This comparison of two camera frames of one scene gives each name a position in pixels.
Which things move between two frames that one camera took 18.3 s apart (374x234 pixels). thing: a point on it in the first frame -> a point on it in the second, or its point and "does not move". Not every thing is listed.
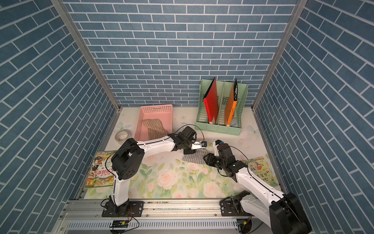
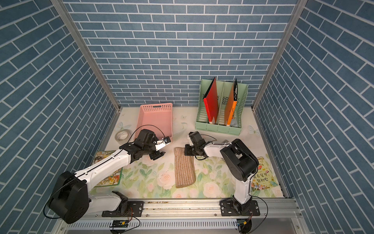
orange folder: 231,104 does not move
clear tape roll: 121,135 does not move
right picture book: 258,166 does not move
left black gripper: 189,151 -> 157,154
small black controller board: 120,224 does not move
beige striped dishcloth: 155,128 -> 185,172
